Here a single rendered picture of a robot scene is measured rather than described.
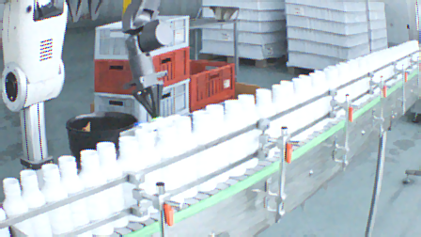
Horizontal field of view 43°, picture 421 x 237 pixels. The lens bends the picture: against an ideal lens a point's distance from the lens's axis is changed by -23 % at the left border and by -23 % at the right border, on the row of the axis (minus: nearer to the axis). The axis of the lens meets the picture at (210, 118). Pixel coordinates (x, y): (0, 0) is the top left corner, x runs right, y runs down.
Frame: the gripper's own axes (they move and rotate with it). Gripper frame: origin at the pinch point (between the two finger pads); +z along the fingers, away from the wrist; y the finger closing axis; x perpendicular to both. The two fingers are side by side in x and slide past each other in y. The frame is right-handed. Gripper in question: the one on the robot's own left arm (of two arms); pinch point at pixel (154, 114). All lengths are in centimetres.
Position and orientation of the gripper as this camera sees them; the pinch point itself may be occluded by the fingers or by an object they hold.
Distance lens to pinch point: 157.0
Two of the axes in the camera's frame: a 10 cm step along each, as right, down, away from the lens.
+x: -7.8, 2.1, 5.9
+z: 2.9, 9.6, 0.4
